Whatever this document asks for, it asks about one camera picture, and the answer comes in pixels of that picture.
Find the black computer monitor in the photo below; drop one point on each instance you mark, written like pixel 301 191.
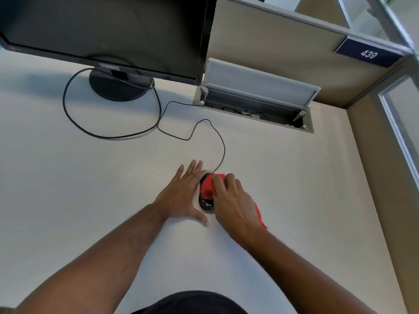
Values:
pixel 104 26

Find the blue number sign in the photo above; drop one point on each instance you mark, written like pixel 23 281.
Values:
pixel 368 52

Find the person's dark shirt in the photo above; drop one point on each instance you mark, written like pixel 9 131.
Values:
pixel 193 304

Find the red cleaning cloth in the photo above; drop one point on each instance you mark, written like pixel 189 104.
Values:
pixel 208 188

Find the person's left middle finger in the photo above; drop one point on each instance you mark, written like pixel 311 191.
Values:
pixel 197 171

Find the person's left hand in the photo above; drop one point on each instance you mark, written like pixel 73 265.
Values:
pixel 180 199

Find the glass side panel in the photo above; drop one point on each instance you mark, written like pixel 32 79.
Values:
pixel 404 127

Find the person's right forearm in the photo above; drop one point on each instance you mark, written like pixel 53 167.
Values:
pixel 294 277

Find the person's right fingers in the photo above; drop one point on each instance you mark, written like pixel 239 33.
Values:
pixel 229 184

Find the person's left little finger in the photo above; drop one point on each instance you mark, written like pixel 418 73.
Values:
pixel 179 174

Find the beige partition panel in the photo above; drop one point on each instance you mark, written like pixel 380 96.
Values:
pixel 278 42

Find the person's right hand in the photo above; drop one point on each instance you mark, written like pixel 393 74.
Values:
pixel 234 209

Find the person's left forearm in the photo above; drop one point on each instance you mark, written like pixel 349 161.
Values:
pixel 98 264

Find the black computer mouse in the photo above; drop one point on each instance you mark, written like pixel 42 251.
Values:
pixel 206 204

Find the black round monitor stand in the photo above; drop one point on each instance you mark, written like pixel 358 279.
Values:
pixel 111 89

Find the person's left thumb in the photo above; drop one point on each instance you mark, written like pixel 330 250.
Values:
pixel 200 216

